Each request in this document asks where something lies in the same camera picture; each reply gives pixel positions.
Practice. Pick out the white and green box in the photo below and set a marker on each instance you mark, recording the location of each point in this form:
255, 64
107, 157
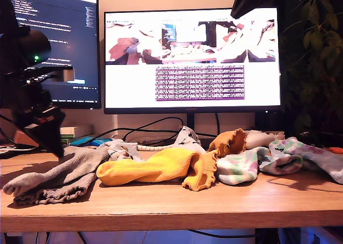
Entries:
68, 131

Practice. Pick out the small brown wooden box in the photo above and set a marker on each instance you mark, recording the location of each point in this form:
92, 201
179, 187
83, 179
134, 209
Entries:
19, 139

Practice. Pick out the mustard frilled sock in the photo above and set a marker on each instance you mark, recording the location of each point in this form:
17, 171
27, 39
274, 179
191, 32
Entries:
222, 144

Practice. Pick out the pale toucan print sock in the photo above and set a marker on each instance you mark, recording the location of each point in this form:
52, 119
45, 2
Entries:
187, 142
120, 150

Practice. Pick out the pastel tie-dye sock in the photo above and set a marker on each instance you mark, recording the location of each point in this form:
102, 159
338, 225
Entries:
235, 169
316, 155

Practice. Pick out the arm camera box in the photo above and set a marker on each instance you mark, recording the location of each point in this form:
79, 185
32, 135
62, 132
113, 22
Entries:
65, 75

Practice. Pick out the black table leg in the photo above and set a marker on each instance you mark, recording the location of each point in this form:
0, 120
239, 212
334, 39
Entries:
265, 237

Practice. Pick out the bright white computer monitor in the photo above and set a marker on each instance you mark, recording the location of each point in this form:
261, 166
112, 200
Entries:
128, 88

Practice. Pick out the blue flat object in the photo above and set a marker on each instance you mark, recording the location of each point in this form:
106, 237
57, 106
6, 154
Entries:
88, 141

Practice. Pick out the green leafy house plant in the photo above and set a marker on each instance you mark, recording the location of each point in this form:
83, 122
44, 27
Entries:
312, 13

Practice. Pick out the dark code computer monitor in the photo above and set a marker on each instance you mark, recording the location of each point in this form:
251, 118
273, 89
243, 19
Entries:
77, 40

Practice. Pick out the bright yellow frilled sock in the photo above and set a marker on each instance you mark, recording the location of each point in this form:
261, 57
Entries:
150, 166

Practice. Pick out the small green box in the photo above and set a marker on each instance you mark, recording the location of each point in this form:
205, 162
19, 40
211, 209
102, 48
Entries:
65, 141

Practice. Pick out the grey frilled-cuff sock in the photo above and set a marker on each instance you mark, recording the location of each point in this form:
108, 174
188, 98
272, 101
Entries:
59, 194
53, 171

